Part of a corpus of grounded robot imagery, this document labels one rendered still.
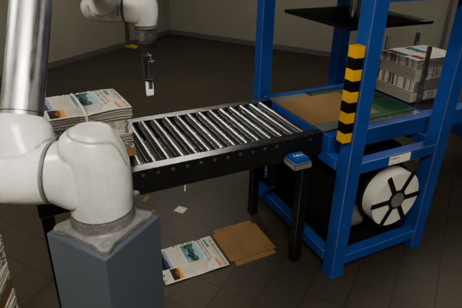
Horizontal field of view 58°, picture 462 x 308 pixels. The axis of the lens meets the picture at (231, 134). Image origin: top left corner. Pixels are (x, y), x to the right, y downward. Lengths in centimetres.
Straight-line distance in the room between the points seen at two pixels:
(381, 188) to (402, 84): 71
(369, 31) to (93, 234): 133
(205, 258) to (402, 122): 133
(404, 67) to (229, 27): 511
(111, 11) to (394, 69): 176
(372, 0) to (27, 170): 141
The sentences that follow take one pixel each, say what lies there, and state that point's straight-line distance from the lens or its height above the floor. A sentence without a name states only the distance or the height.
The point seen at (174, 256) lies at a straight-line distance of 254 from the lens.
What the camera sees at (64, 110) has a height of 103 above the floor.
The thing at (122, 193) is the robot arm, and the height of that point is 113.
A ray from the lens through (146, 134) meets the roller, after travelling 210.
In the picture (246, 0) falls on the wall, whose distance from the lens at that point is 730.
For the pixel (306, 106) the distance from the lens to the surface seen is 248.
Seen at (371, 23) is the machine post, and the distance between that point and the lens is 187.
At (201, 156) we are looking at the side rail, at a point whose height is 80.
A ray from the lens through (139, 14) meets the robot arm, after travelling 171.
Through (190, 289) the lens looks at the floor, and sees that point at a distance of 236.
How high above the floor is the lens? 168
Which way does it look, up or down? 25 degrees down
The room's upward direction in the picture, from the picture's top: 1 degrees clockwise
